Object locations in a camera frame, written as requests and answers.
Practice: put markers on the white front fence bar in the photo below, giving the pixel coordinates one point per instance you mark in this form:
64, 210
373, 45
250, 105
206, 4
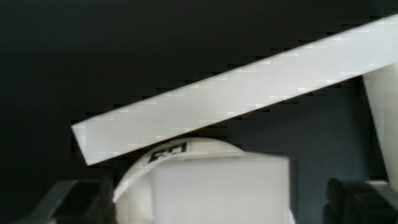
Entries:
272, 80

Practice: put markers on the white stool leg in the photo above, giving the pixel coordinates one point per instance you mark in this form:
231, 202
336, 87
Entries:
222, 190

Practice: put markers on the white round stool seat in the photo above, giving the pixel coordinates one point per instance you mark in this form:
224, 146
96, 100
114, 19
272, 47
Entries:
131, 193

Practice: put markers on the white fence bar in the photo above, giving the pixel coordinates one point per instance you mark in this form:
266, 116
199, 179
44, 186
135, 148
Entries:
272, 80
380, 83

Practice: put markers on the white right fence bar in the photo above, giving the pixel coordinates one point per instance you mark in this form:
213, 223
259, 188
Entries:
380, 83

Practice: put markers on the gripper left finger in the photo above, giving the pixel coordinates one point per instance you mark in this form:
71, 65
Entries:
76, 204

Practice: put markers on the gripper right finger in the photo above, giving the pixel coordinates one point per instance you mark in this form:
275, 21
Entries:
361, 203

